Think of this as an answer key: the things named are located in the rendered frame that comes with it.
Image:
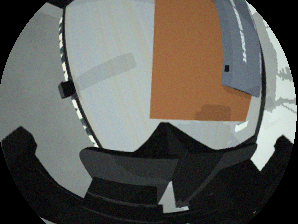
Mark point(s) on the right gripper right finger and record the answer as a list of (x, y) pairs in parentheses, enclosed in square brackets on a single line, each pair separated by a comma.
[(198, 163)]

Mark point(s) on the grey network switch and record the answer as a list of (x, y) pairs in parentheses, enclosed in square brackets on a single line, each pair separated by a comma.
[(242, 63)]

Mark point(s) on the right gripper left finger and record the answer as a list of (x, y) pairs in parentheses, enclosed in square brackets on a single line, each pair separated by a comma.
[(149, 165)]

